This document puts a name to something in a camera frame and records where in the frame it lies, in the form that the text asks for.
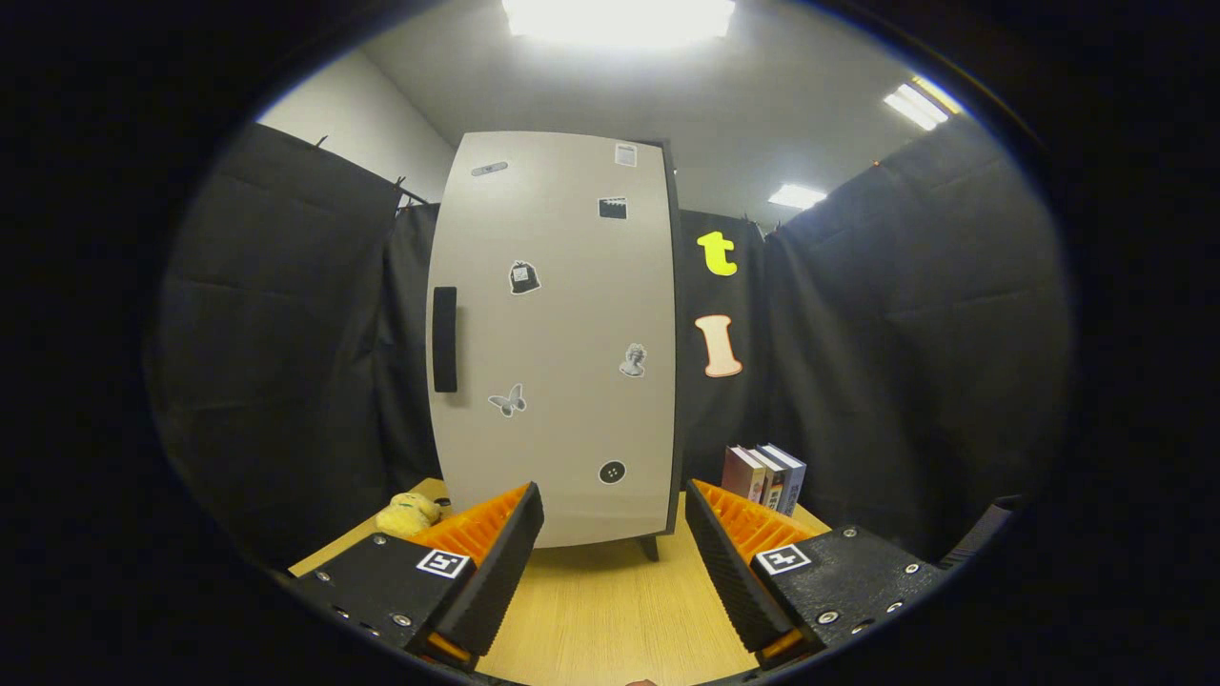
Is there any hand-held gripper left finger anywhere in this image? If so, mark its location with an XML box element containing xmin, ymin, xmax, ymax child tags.
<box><xmin>286</xmin><ymin>481</ymin><xmax>546</xmax><ymax>673</ymax></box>

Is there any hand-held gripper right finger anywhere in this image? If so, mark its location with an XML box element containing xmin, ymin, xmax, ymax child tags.
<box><xmin>684</xmin><ymin>478</ymin><xmax>949</xmax><ymax>668</ymax></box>

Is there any black door handle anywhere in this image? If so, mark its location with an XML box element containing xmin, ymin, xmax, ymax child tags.
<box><xmin>432</xmin><ymin>286</ymin><xmax>458</xmax><ymax>393</ymax></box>

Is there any beige cabinet door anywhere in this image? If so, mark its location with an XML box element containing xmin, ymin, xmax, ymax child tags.
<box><xmin>425</xmin><ymin>131</ymin><xmax>680</xmax><ymax>549</ymax></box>

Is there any dark grey cabinet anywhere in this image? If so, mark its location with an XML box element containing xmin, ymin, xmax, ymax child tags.
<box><xmin>624</xmin><ymin>136</ymin><xmax>689</xmax><ymax>563</ymax></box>

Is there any dark spine book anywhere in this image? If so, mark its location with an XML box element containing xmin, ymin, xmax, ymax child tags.
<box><xmin>748</xmin><ymin>446</ymin><xmax>787</xmax><ymax>511</ymax></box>

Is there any yellow plush toy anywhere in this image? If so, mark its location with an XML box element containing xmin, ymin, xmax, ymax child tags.
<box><xmin>375</xmin><ymin>492</ymin><xmax>442</xmax><ymax>539</ymax></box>

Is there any blue grey spine book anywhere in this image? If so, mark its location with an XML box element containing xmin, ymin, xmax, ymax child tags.
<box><xmin>758</xmin><ymin>443</ymin><xmax>807</xmax><ymax>517</ymax></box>

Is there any black backdrop cloth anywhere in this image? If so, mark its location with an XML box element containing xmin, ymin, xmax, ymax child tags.
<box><xmin>143</xmin><ymin>110</ymin><xmax>1078</xmax><ymax>573</ymax></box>

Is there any small ceiling light panel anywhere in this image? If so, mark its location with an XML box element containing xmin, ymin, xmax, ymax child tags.
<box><xmin>768</xmin><ymin>183</ymin><xmax>828</xmax><ymax>211</ymax></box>

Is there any double ceiling light panel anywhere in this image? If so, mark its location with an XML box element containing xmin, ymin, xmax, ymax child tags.
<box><xmin>882</xmin><ymin>76</ymin><xmax>964</xmax><ymax>131</ymax></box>

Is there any large ceiling light panel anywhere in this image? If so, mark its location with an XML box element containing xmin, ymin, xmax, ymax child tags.
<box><xmin>502</xmin><ymin>0</ymin><xmax>737</xmax><ymax>49</ymax></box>

